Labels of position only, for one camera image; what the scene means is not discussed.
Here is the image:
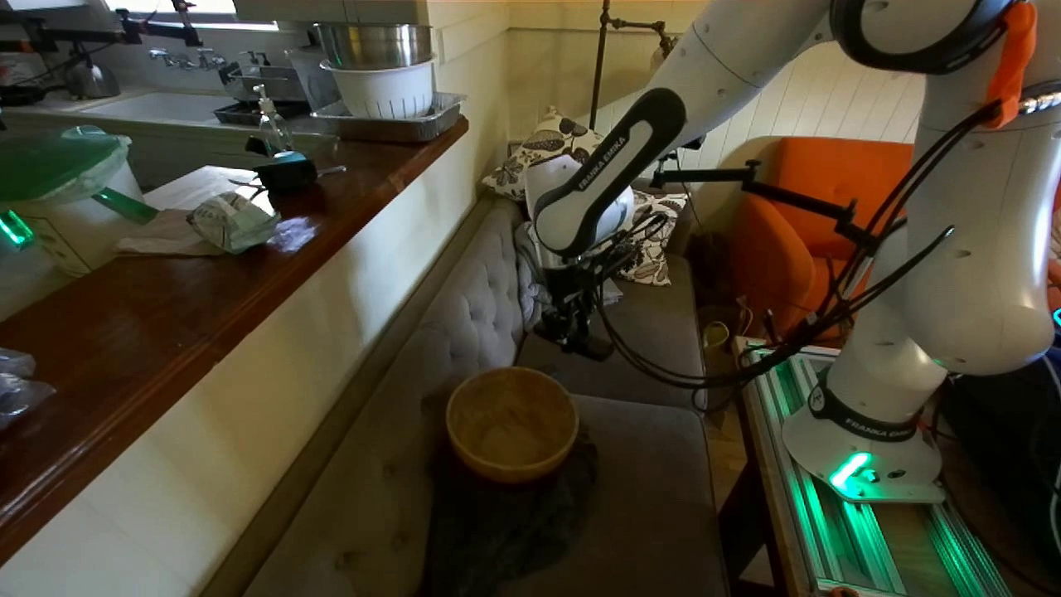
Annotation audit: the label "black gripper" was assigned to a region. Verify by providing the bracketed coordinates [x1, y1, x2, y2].
[535, 260, 622, 338]

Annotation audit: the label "brown wooden counter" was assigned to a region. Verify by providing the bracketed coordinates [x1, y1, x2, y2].
[0, 113, 473, 567]

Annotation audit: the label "floral patterned pillow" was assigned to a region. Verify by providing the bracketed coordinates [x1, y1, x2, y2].
[482, 107, 697, 291]

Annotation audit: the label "yellow wooden bowl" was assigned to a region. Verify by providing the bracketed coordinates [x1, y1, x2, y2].
[443, 366, 582, 488]

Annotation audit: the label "grey tufted sofa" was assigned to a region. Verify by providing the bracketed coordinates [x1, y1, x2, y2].
[242, 197, 735, 597]

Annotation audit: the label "metal baking tray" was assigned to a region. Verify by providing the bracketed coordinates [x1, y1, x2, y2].
[307, 92, 466, 149]

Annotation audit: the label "dark metal pole stand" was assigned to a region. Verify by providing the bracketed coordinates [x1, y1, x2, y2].
[587, 0, 678, 132]

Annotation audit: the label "dark grey cloth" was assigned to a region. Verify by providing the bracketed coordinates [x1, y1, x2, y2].
[413, 432, 601, 597]

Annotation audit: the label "orange armchair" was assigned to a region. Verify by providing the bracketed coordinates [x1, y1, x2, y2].
[723, 132, 922, 349]

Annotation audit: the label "white plastic bowl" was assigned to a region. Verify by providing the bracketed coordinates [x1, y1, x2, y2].
[319, 58, 441, 122]

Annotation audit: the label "stainless steel pot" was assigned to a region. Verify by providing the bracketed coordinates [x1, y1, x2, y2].
[310, 19, 437, 72]

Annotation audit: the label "white crumpled cloth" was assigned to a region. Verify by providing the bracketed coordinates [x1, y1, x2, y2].
[114, 163, 321, 261]

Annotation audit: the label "white container green lid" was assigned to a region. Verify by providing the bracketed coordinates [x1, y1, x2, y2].
[0, 122, 149, 326]

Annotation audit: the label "dark crumpled plastic bag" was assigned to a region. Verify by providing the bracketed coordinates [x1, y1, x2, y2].
[0, 346, 61, 435]

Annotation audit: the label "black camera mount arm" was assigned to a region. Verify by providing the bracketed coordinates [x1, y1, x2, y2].
[651, 159, 880, 252]

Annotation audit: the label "aluminium frame robot table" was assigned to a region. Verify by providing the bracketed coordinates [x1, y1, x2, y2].
[735, 338, 1061, 597]

